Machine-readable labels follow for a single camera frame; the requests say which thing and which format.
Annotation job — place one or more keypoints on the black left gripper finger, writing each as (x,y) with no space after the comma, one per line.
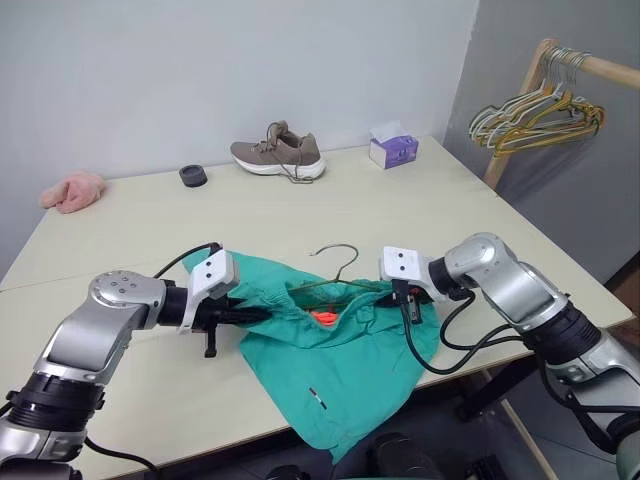
(250,312)
(247,321)

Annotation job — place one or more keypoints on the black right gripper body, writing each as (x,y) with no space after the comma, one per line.
(416,305)

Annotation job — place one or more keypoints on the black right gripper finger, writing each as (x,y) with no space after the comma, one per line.
(386,301)

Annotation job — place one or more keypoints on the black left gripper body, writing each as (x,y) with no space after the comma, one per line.
(212,315)

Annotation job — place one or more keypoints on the green shirt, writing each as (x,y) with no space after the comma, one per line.
(340,370)

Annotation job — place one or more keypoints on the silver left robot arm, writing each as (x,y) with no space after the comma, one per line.
(95,325)

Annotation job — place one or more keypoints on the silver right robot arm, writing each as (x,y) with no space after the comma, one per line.
(520,290)

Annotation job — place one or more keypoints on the black tape roll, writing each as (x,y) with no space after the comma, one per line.
(193,176)

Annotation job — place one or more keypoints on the purple white tissue box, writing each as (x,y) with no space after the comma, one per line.
(395,150)

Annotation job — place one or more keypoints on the dark rounded shape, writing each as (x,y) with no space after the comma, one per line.
(287,474)
(402,457)

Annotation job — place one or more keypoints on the brown sneaker with white sole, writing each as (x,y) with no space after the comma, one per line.
(280,152)

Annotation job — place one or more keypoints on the pink plush cloth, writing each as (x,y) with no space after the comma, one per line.
(72,192)

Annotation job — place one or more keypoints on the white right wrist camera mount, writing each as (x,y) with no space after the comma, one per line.
(402,265)

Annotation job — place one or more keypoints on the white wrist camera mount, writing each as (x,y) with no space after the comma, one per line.
(402,265)
(215,272)

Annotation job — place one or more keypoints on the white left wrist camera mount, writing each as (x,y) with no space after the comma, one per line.
(215,272)

